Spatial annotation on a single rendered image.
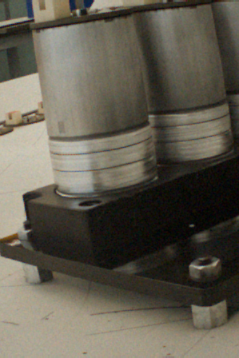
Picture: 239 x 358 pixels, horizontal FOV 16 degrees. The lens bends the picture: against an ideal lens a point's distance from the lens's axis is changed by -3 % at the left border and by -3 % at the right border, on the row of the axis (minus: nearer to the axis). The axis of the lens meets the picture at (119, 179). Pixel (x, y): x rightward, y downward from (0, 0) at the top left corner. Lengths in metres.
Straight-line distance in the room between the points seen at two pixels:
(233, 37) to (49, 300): 0.09
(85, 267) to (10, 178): 0.16
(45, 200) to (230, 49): 0.07
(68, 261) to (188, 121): 0.05
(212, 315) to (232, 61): 0.09
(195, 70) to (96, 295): 0.06
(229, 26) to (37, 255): 0.08
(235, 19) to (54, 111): 0.06
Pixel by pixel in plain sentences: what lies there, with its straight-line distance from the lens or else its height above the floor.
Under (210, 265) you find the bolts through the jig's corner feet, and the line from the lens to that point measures 0.16.
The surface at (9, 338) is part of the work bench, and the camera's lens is 0.18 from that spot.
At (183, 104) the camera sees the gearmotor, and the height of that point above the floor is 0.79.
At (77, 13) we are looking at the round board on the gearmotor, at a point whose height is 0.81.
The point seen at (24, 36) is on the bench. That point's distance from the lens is 3.25.
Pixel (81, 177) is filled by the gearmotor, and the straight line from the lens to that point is 0.20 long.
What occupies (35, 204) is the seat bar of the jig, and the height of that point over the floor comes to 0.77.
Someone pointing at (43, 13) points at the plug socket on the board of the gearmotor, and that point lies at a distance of 0.20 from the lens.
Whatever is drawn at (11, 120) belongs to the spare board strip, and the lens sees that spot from 0.47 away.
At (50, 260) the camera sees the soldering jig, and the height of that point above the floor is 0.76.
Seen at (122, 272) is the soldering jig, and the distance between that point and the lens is 0.18.
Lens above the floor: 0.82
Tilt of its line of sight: 13 degrees down
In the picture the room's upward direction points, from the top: 9 degrees counter-clockwise
